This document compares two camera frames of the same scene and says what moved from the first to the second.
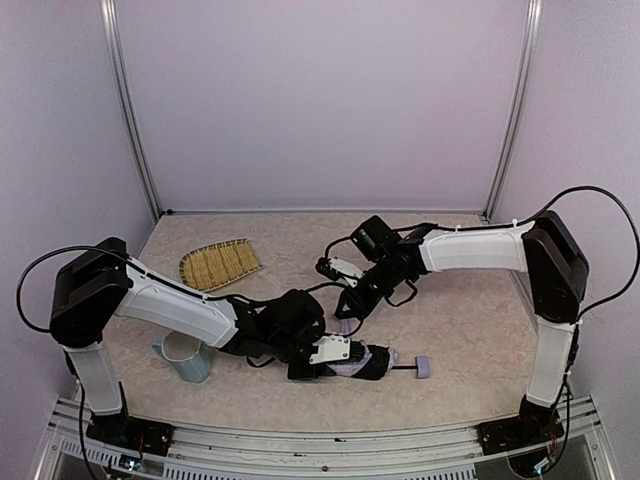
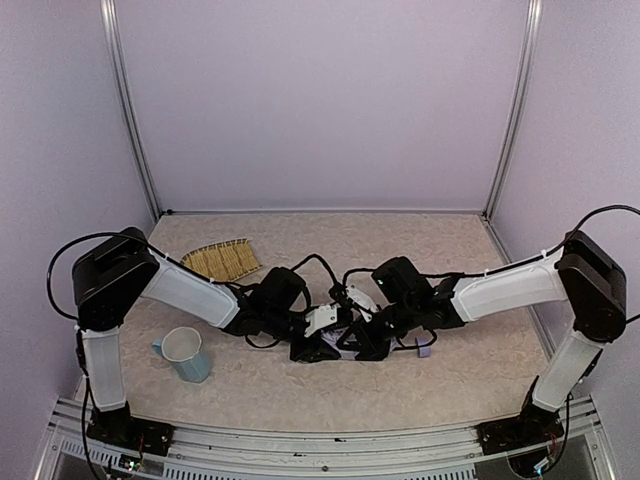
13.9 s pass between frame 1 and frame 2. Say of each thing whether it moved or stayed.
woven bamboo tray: stayed
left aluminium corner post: stayed
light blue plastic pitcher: stayed
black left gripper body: moved
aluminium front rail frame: stayed
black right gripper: moved
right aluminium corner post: stayed
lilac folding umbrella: moved
